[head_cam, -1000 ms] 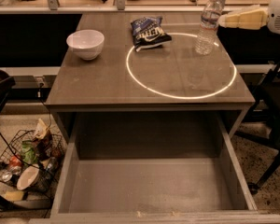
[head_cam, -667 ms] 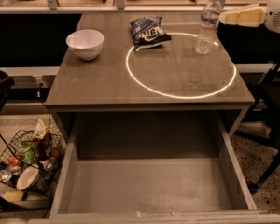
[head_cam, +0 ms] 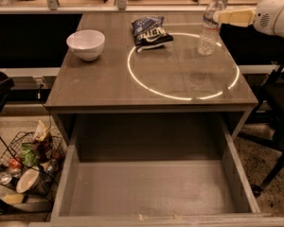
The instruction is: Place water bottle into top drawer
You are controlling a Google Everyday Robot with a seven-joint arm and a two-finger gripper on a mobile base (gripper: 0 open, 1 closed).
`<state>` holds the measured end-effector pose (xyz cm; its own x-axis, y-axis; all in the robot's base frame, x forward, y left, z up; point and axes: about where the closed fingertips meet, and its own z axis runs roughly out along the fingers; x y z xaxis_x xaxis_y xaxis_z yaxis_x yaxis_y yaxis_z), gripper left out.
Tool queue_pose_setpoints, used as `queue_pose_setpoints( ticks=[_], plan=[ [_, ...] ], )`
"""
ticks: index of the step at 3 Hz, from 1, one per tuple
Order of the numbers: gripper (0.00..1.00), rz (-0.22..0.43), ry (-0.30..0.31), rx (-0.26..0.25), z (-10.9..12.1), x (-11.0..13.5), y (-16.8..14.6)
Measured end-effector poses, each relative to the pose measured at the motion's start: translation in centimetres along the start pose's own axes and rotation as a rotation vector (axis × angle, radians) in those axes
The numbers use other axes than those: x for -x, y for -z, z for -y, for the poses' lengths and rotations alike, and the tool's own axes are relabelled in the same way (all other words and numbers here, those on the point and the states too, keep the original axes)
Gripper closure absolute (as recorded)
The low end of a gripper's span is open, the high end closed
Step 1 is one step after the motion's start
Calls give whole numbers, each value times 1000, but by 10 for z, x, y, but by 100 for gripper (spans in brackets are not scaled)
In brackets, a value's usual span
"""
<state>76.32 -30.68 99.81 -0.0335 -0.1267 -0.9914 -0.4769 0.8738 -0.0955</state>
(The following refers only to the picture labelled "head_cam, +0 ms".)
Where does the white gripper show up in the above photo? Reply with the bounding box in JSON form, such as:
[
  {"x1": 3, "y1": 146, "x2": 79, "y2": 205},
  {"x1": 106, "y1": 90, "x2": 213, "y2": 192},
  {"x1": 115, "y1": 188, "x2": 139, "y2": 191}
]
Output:
[{"x1": 213, "y1": 0, "x2": 284, "y2": 38}]

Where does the clear plastic water bottle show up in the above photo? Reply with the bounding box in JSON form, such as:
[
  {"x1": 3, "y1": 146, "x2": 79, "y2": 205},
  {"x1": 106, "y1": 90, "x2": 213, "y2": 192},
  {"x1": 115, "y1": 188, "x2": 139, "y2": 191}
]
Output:
[{"x1": 197, "y1": 0, "x2": 224, "y2": 56}]

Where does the grey cabinet with top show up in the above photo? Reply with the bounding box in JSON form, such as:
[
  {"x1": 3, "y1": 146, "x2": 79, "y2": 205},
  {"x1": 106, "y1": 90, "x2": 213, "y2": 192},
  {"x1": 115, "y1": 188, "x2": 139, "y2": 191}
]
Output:
[{"x1": 46, "y1": 11, "x2": 257, "y2": 137}]

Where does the open grey top drawer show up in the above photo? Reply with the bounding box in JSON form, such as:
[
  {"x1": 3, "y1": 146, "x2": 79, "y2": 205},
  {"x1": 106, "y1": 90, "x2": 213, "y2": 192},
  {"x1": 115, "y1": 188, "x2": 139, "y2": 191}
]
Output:
[{"x1": 51, "y1": 113, "x2": 284, "y2": 227}]

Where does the blue chip bag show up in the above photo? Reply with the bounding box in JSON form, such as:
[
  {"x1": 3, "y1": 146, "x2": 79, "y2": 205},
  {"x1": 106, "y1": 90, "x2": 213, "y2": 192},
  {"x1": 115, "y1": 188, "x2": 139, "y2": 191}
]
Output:
[{"x1": 132, "y1": 16, "x2": 173, "y2": 52}]

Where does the black chair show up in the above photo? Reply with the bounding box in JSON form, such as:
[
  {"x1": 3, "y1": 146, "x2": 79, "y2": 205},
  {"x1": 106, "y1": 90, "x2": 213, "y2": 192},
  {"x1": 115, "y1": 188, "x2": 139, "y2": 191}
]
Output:
[{"x1": 239, "y1": 59, "x2": 284, "y2": 197}]

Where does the white ceramic bowl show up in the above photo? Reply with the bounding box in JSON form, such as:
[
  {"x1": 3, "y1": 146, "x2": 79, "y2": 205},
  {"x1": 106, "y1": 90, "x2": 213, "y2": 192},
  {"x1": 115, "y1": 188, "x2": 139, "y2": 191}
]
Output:
[{"x1": 66, "y1": 29, "x2": 105, "y2": 61}]

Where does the brown snack bag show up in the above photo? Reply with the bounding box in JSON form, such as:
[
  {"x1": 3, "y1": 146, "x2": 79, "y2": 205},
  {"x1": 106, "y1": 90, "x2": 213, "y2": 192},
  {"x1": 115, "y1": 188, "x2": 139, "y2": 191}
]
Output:
[{"x1": 31, "y1": 120, "x2": 53, "y2": 163}]

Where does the green snack bag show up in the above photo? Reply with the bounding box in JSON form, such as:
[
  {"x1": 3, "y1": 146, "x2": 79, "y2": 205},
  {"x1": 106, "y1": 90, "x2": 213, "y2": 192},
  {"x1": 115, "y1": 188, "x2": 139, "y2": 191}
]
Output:
[{"x1": 20, "y1": 143, "x2": 38, "y2": 167}]

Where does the white bowl in basket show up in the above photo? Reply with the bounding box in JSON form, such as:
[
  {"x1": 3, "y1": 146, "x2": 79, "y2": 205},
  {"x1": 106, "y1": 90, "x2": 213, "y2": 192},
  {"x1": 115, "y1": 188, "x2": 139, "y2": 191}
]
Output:
[{"x1": 16, "y1": 166, "x2": 40, "y2": 193}]

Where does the red soda can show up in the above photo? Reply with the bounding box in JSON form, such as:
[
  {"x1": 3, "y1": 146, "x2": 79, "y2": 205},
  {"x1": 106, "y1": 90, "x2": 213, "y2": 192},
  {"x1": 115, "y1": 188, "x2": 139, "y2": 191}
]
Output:
[{"x1": 7, "y1": 157, "x2": 22, "y2": 178}]

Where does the yellow sponge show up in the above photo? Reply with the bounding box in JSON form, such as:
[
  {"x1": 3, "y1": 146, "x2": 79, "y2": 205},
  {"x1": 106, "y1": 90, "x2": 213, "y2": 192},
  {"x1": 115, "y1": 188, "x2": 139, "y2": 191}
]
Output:
[{"x1": 4, "y1": 193, "x2": 25, "y2": 204}]

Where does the black power cable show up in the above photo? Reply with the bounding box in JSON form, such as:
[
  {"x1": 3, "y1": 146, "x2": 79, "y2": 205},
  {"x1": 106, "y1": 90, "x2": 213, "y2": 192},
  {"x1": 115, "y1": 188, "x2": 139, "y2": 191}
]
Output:
[{"x1": 36, "y1": 82, "x2": 53, "y2": 131}]

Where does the black wire basket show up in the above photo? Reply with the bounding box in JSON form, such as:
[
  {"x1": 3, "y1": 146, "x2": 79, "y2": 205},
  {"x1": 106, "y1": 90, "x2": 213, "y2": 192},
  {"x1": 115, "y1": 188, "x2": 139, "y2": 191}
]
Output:
[{"x1": 0, "y1": 131, "x2": 65, "y2": 196}]

